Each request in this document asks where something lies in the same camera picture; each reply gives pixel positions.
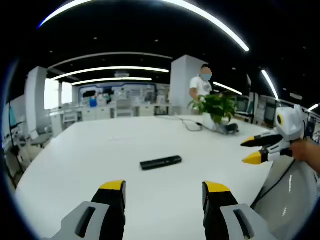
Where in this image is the black cable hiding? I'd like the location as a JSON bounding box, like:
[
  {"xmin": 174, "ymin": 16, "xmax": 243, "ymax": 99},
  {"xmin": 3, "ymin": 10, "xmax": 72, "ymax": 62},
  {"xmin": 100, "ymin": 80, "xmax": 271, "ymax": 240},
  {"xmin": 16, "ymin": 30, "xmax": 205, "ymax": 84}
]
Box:
[{"xmin": 155, "ymin": 114, "xmax": 204, "ymax": 133}]

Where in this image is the white cabinet row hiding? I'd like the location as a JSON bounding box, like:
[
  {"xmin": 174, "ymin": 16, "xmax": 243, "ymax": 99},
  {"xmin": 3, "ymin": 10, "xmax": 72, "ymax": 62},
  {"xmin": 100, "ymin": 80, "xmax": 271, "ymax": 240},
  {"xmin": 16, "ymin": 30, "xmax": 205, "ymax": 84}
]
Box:
[{"xmin": 49, "ymin": 98, "xmax": 174, "ymax": 131}]

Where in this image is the green potted plant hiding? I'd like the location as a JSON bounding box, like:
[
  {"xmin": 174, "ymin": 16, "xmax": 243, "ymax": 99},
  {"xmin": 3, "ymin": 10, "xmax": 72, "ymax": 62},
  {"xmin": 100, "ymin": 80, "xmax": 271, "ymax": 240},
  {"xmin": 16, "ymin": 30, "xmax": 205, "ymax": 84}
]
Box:
[{"xmin": 187, "ymin": 91, "xmax": 239, "ymax": 132}]

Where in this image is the black remote control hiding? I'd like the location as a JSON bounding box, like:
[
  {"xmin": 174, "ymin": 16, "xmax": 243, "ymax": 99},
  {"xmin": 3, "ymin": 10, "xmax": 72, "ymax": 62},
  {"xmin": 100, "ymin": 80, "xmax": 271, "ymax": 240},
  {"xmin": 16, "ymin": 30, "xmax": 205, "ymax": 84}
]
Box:
[{"xmin": 139, "ymin": 155, "xmax": 182, "ymax": 172}]

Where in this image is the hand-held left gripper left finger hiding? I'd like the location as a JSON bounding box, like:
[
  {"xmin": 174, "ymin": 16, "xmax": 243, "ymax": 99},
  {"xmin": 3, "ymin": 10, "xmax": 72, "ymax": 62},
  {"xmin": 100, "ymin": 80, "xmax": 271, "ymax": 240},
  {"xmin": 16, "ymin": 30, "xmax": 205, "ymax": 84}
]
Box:
[{"xmin": 41, "ymin": 179, "xmax": 127, "ymax": 240}]

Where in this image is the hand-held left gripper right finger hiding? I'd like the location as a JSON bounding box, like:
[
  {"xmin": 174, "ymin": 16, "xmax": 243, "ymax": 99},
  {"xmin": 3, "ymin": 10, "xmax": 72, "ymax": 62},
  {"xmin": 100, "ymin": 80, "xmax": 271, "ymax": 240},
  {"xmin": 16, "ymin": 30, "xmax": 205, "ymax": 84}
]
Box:
[{"xmin": 201, "ymin": 180, "xmax": 277, "ymax": 240}]

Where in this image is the small black object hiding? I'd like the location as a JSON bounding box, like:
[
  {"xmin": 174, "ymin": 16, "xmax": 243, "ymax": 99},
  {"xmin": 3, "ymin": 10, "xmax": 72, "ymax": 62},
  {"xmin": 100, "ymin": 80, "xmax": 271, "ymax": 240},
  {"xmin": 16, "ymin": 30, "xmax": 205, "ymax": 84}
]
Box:
[{"xmin": 224, "ymin": 123, "xmax": 240, "ymax": 134}]

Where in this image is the computer monitor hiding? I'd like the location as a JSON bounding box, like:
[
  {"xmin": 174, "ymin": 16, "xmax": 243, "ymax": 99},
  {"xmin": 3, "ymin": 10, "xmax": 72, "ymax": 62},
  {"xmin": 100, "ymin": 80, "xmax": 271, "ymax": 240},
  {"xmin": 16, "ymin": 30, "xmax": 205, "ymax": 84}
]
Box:
[
  {"xmin": 264, "ymin": 99, "xmax": 278, "ymax": 123},
  {"xmin": 235, "ymin": 95, "xmax": 249, "ymax": 114}
]

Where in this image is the person's right hand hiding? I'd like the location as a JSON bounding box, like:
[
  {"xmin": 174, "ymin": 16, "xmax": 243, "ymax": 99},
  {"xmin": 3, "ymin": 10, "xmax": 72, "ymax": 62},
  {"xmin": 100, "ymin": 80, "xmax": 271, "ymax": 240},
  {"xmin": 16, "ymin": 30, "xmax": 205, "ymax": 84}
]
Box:
[{"xmin": 290, "ymin": 138, "xmax": 315, "ymax": 162}]

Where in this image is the ceiling light strip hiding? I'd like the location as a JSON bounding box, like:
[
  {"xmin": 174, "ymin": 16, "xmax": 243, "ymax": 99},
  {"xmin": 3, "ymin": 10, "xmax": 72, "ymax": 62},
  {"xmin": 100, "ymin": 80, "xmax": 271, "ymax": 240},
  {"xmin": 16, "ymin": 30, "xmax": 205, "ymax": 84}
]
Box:
[
  {"xmin": 212, "ymin": 81, "xmax": 244, "ymax": 96},
  {"xmin": 260, "ymin": 69, "xmax": 280, "ymax": 100},
  {"xmin": 70, "ymin": 77, "xmax": 153, "ymax": 87},
  {"xmin": 38, "ymin": 0, "xmax": 251, "ymax": 52},
  {"xmin": 50, "ymin": 65, "xmax": 170, "ymax": 82}
]

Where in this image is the grey office chair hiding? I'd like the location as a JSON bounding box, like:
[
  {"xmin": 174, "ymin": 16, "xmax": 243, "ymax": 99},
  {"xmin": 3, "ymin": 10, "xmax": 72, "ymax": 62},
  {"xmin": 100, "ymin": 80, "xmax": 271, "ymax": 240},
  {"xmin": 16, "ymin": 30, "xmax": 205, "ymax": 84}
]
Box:
[{"xmin": 25, "ymin": 124, "xmax": 54, "ymax": 149}]

